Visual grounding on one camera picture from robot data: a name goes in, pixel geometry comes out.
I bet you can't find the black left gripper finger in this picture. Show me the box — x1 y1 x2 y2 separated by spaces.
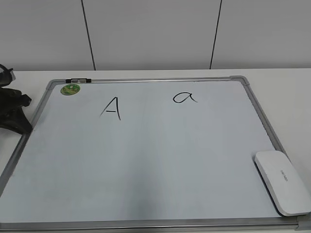
0 107 33 133

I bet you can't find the black silver hanger clip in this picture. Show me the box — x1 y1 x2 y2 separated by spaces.
65 78 92 83

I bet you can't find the white magnetic whiteboard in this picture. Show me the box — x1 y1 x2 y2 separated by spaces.
0 76 311 232

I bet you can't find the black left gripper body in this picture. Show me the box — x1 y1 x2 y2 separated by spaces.
0 64 32 114

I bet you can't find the white whiteboard eraser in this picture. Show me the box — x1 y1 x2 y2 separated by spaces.
254 150 311 216

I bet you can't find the round green magnet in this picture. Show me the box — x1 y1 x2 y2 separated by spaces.
60 84 80 96

